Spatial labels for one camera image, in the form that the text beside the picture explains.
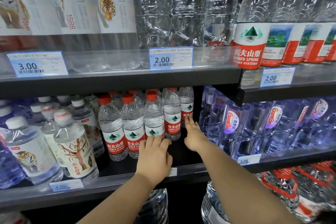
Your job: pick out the person's right hand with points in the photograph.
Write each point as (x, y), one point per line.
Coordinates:
(197, 139)

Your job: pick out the row of red-cap water bottles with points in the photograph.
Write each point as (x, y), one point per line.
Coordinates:
(131, 129)

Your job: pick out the person's left forearm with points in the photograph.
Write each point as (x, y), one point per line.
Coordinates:
(118, 202)

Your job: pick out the cluster of white-capped print bottles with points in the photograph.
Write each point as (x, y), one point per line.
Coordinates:
(71, 150)

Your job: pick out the person's right forearm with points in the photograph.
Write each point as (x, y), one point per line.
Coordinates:
(241, 192)

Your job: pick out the row of red-label large bottles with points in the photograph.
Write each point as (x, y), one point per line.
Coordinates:
(275, 34)

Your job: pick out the large jugs group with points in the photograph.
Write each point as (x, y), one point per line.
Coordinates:
(288, 192)

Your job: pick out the blue-edged white price tag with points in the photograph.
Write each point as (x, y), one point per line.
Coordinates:
(66, 185)
(171, 58)
(173, 171)
(277, 77)
(249, 159)
(38, 64)

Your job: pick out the clear ribbed tall bottle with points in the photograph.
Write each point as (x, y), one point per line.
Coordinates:
(220, 8)
(152, 8)
(187, 8)

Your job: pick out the person's left hand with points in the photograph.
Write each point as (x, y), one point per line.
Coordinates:
(155, 160)

